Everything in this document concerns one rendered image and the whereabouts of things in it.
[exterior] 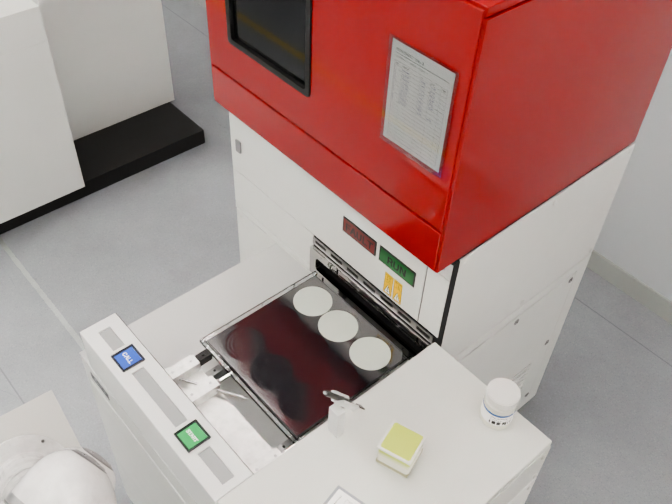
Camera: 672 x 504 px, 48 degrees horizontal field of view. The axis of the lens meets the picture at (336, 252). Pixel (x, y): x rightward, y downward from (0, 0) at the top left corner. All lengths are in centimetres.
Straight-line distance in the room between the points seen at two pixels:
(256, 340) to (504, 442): 63
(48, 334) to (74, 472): 226
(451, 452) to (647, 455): 144
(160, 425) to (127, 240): 187
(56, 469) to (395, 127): 88
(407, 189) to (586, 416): 166
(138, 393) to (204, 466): 24
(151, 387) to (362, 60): 84
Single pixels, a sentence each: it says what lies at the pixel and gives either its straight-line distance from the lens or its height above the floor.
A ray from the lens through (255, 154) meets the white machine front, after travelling 207.
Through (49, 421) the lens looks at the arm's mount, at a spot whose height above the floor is 97.
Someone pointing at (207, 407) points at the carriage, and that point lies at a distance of 178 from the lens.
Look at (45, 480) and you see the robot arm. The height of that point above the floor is 157.
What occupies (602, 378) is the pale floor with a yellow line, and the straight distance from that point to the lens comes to 311.
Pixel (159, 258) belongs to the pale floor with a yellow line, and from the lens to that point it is 334.
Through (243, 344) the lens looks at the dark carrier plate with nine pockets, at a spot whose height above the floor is 90.
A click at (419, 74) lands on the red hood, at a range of 136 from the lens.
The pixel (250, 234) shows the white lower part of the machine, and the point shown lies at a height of 76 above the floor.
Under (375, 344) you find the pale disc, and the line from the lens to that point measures 185.
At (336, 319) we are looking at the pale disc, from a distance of 189.
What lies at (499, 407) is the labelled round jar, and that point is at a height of 105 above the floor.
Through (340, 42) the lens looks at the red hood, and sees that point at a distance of 151.
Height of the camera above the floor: 236
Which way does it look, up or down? 45 degrees down
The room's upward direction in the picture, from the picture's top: 3 degrees clockwise
